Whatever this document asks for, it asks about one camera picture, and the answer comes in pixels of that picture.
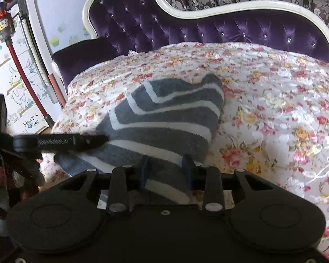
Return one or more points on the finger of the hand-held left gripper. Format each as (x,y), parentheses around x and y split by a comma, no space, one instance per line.
(57,142)

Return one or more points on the red stick vacuum cleaner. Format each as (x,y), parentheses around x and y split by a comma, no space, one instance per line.
(15,57)

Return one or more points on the dark purple cushion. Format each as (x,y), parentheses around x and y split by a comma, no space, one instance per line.
(79,57)

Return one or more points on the cartoon wall sticker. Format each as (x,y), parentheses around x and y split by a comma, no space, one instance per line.
(13,87)

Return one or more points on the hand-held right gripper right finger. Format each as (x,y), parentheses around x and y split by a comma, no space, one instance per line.
(188,171)

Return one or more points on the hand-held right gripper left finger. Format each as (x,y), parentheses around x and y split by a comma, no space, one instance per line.
(145,174)

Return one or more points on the grey white striped garment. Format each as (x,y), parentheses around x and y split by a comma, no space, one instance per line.
(164,120)

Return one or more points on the purple tufted headboard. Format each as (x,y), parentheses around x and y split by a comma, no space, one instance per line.
(142,19)

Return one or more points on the floral bedspread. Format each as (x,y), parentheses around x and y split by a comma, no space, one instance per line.
(277,101)

